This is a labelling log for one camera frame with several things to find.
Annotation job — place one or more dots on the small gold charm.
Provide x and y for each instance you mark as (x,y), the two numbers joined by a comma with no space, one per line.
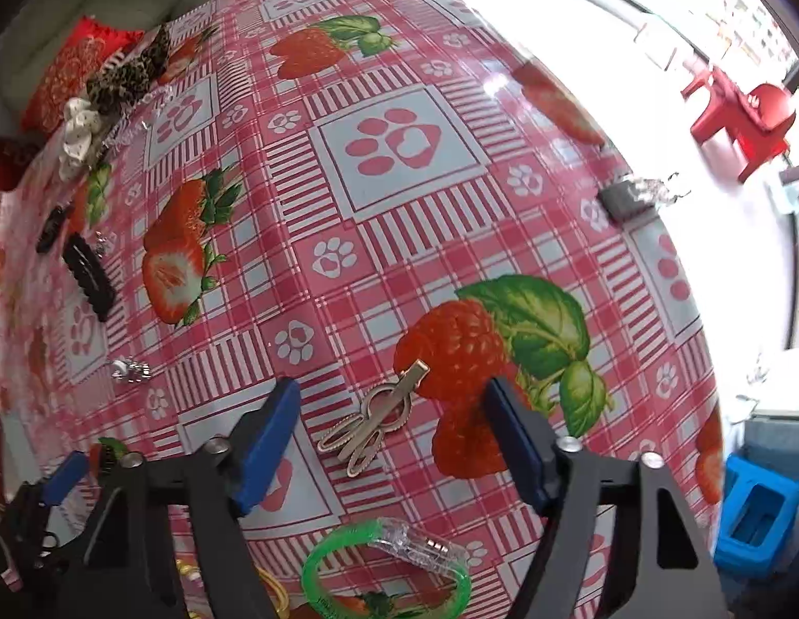
(188,571)

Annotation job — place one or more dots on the strawberry print tablecloth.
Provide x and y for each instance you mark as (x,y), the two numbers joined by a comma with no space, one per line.
(399,238)

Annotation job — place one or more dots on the silver metal ornament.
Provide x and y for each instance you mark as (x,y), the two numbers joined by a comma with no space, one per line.
(661,188)

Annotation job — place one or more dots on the silver rhinestone clip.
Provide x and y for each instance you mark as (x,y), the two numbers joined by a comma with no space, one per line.
(130,369)

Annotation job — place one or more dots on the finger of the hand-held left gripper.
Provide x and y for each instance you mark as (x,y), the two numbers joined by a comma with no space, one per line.
(64,477)

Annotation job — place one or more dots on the leopard print scrunchie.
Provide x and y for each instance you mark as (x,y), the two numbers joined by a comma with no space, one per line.
(125,77)

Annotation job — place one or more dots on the dark grey hair clip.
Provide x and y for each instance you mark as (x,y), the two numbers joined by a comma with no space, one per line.
(620,198)

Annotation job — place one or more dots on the black scalloped snap hair clip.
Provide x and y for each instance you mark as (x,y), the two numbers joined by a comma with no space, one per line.
(90,277)

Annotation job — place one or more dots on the red plastic chair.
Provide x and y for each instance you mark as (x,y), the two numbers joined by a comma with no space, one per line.
(728,116)

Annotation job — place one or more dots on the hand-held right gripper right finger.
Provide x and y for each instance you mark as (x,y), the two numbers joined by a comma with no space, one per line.
(515,448)

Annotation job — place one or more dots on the silver earring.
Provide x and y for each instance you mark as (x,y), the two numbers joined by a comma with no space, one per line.
(99,244)

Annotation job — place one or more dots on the small dark hair clip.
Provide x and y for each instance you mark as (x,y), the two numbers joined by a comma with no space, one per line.
(51,229)

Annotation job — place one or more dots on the white scrunchie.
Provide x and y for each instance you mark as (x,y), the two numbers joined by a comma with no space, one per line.
(77,132)

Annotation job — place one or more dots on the blue plastic stool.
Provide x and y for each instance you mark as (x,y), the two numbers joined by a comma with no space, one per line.
(735,529)

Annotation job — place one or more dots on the gold bow hair clip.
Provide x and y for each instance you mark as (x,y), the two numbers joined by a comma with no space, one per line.
(403,382)

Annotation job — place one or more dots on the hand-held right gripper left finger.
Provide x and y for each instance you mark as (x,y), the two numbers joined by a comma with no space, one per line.
(270,442)

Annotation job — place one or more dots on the red patterned cushion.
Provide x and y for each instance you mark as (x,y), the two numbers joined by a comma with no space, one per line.
(64,77)

